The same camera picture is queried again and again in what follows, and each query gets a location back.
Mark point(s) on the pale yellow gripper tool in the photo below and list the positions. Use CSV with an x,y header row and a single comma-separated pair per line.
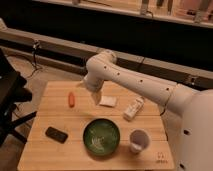
x,y
96,96

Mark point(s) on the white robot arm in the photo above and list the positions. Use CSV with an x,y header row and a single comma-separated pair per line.
x,y
193,106

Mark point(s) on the orange pepper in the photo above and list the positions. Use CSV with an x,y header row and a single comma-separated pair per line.
x,y
71,100

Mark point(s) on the green ceramic plate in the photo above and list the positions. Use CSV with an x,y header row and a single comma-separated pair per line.
x,y
101,137

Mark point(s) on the white plastic bottle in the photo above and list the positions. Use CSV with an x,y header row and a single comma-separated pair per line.
x,y
131,111

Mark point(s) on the wooden folding table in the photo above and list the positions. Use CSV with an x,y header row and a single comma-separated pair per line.
x,y
42,153

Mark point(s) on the black smartphone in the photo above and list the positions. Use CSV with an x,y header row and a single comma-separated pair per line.
x,y
56,134

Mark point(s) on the translucent plastic cup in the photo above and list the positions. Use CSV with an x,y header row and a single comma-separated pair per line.
x,y
139,141

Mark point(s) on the black chair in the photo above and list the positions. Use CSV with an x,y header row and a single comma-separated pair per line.
x,y
12,90

